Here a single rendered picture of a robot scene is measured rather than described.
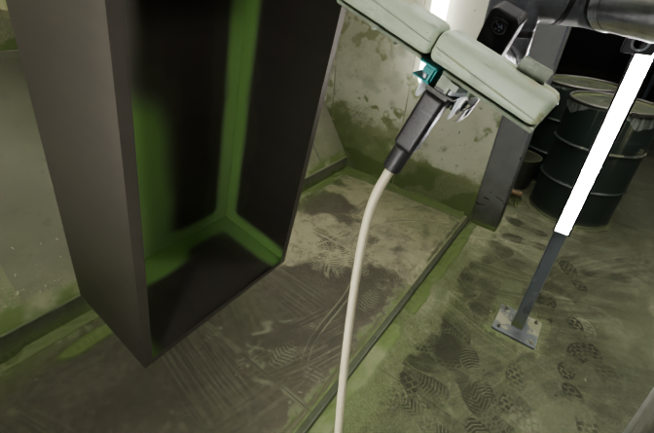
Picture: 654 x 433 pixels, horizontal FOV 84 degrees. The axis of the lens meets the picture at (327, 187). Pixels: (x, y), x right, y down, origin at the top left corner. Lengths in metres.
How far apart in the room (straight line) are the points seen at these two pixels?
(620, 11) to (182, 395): 1.68
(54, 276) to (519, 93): 1.88
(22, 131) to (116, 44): 1.48
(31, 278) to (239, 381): 0.97
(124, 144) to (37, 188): 1.34
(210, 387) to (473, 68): 1.50
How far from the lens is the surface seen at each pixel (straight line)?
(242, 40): 1.29
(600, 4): 0.77
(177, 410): 1.67
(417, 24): 0.50
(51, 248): 2.00
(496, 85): 0.47
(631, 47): 1.58
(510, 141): 2.59
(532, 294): 2.03
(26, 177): 2.04
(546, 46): 2.47
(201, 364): 1.75
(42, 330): 2.04
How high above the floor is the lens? 1.45
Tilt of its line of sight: 29 degrees down
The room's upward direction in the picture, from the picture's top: 4 degrees clockwise
